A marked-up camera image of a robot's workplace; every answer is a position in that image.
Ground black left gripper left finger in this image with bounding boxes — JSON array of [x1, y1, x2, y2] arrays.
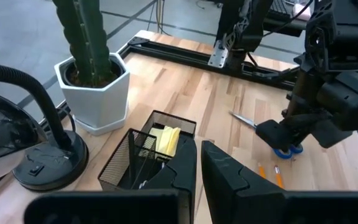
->
[[141, 138, 198, 224]]

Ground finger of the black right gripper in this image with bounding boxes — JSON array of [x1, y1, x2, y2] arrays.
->
[[297, 118, 315, 147], [280, 118, 298, 152]]

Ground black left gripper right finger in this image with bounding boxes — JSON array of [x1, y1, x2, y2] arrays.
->
[[201, 140, 287, 224]]

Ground yellow sticky notes pad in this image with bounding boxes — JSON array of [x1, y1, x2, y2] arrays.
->
[[149, 125, 182, 157]]

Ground blue-handled scissors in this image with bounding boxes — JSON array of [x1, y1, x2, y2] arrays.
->
[[228, 111, 304, 160]]

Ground black mesh desk organizer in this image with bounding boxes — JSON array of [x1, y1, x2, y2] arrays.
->
[[97, 110, 198, 191]]

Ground black background table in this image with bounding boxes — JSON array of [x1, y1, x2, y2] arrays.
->
[[264, 0, 311, 38]]

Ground pink white small object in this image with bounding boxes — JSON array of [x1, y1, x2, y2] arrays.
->
[[292, 2, 312, 21]]

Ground white hexagonal plant pot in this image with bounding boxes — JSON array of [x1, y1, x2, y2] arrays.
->
[[53, 52, 131, 136]]

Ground black desk lamp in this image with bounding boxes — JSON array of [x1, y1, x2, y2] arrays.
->
[[0, 60, 89, 192]]

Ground green cactus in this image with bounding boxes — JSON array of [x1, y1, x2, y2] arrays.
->
[[52, 0, 113, 88]]

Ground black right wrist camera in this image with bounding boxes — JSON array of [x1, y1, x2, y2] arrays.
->
[[303, 0, 358, 74]]

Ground black aluminium table frame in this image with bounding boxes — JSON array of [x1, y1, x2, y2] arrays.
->
[[39, 35, 358, 178]]

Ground black lamp cable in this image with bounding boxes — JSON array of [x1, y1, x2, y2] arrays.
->
[[61, 106, 78, 133]]

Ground yellow cable bundle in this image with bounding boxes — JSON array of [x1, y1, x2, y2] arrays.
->
[[149, 0, 168, 35]]

